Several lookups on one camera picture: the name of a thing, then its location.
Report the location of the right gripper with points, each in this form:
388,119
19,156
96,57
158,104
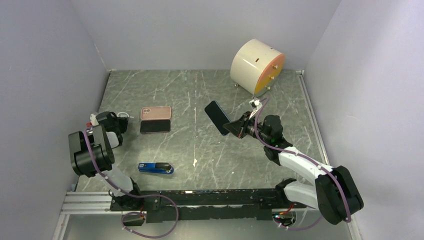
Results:
238,128

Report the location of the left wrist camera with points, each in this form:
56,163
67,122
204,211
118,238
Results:
92,120

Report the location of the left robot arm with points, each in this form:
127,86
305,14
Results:
91,155

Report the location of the cream cylindrical drawer box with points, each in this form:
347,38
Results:
256,67

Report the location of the blue black stapler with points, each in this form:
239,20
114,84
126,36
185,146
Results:
156,168

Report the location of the pink phone case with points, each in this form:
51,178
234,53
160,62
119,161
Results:
152,113

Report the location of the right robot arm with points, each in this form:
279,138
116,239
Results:
331,190

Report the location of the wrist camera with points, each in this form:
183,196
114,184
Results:
256,105
92,120

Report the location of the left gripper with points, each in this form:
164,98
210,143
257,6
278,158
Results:
124,121

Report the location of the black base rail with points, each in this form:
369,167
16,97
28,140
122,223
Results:
186,205

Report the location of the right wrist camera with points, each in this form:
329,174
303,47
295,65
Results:
256,105

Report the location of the black phone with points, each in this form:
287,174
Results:
155,126

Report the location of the dark blue-edged phone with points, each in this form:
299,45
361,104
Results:
218,117

